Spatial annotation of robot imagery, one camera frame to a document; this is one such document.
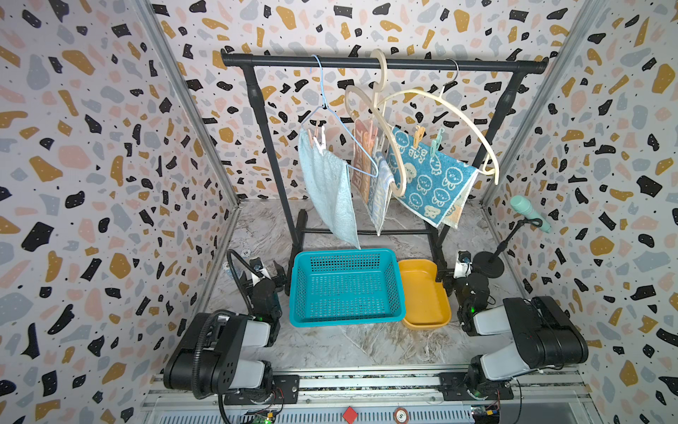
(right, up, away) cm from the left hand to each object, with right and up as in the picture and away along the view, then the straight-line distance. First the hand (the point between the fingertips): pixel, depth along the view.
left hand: (266, 266), depth 87 cm
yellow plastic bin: (+54, -13, +5) cm, 56 cm away
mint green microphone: (+78, +19, -12) cm, 81 cm away
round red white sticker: (+42, -37, -17) cm, 58 cm away
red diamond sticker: (+28, -37, -17) cm, 49 cm away
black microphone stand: (+81, -2, +14) cm, 83 cm away
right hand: (+66, +2, +4) cm, 66 cm away
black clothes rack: (+6, +6, +14) cm, 16 cm away
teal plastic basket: (+20, -9, +8) cm, 24 cm away
